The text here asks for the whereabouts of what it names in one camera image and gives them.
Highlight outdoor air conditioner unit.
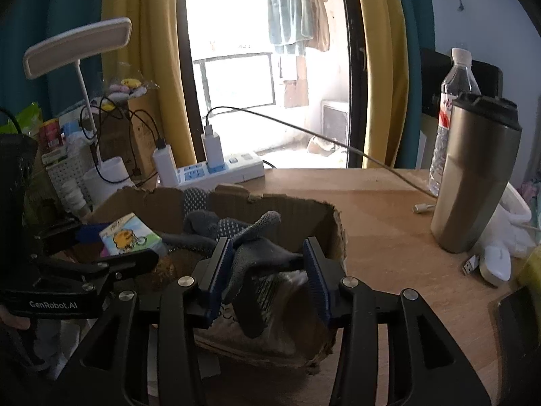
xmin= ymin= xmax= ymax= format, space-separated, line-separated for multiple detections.
xmin=321 ymin=99 xmax=351 ymax=145

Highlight white computer mouse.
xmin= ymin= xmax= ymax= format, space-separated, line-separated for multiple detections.
xmin=482 ymin=245 xmax=513 ymax=287

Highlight white power strip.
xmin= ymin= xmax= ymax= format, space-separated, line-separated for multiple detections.
xmin=171 ymin=150 xmax=266 ymax=189

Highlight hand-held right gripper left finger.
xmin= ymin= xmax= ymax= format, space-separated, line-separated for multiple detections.
xmin=65 ymin=237 xmax=237 ymax=406

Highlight white desk lamp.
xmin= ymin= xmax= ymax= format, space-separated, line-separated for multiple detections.
xmin=23 ymin=17 xmax=134 ymax=204

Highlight cardboard box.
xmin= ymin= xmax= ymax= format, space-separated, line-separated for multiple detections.
xmin=87 ymin=184 xmax=349 ymax=375

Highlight black door frame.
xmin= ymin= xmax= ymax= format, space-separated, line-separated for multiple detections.
xmin=338 ymin=0 xmax=369 ymax=169

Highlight bag of small plush toys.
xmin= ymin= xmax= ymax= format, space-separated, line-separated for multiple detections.
xmin=103 ymin=77 xmax=160 ymax=104

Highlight narrow teal curtain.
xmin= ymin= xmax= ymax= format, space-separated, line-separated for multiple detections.
xmin=399 ymin=0 xmax=437 ymax=169

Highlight white charging cable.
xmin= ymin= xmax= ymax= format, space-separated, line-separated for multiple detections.
xmin=205 ymin=106 xmax=437 ymax=215

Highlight hanging clothes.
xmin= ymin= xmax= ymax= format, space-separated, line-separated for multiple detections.
xmin=267 ymin=0 xmax=332 ymax=55

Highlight white plastic container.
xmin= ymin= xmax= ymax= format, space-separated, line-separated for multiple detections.
xmin=475 ymin=182 xmax=537 ymax=258

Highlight light grey dotted glove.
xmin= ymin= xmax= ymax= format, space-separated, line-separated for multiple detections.
xmin=222 ymin=237 xmax=305 ymax=340

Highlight white pill bottle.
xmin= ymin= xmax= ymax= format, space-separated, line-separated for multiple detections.
xmin=59 ymin=178 xmax=93 ymax=217

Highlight white perforated basket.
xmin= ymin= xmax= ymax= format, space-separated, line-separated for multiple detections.
xmin=44 ymin=146 xmax=97 ymax=204

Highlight black balcony railing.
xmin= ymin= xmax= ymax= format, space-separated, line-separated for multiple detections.
xmin=193 ymin=52 xmax=276 ymax=113

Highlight white charger with black cable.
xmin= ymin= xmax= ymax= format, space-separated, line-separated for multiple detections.
xmin=153 ymin=137 xmax=177 ymax=187

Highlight white charger with blue base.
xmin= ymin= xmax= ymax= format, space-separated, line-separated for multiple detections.
xmin=201 ymin=125 xmax=225 ymax=174

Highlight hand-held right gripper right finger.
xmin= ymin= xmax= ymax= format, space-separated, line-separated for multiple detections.
xmin=302 ymin=237 xmax=493 ymax=406

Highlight narrow yellow curtain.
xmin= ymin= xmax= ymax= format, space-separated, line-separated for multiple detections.
xmin=352 ymin=0 xmax=407 ymax=169

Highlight wide yellow curtain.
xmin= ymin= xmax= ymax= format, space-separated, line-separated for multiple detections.
xmin=100 ymin=0 xmax=199 ymax=171

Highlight black monitor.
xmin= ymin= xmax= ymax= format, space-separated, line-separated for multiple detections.
xmin=420 ymin=48 xmax=503 ymax=120

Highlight brown plush toy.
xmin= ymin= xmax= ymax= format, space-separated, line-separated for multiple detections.
xmin=154 ymin=249 xmax=212 ymax=289

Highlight clear water bottle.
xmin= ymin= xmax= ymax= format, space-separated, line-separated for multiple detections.
xmin=428 ymin=47 xmax=481 ymax=197

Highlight black charging cable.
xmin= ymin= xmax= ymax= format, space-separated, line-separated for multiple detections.
xmin=80 ymin=97 xmax=166 ymax=178

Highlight printed tissue packet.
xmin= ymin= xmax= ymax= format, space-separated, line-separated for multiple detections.
xmin=98 ymin=212 xmax=163 ymax=258

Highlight black flat device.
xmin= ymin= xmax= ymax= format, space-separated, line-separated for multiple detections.
xmin=488 ymin=283 xmax=541 ymax=392

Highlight brown cardboard carton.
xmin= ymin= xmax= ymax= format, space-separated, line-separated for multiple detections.
xmin=91 ymin=97 xmax=160 ymax=179

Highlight steel tumbler with black lid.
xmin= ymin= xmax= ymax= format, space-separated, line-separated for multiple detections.
xmin=431 ymin=92 xmax=522 ymax=253

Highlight dark grey dotted glove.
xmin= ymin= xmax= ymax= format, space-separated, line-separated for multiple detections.
xmin=163 ymin=187 xmax=282 ymax=258

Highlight person's left hand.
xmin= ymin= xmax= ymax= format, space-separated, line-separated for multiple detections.
xmin=0 ymin=308 xmax=31 ymax=331

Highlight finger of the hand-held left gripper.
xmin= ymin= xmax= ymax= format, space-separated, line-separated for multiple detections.
xmin=36 ymin=220 xmax=113 ymax=251
xmin=30 ymin=249 xmax=160 ymax=283

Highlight red can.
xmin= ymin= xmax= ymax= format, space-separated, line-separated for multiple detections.
xmin=40 ymin=119 xmax=63 ymax=150

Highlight wide teal curtain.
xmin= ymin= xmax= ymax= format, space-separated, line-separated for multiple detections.
xmin=0 ymin=0 xmax=106 ymax=137

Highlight yellow packet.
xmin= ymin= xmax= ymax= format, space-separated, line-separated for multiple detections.
xmin=513 ymin=245 xmax=541 ymax=294

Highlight green bag of paper cups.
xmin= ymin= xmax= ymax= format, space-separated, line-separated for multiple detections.
xmin=0 ymin=102 xmax=44 ymax=137

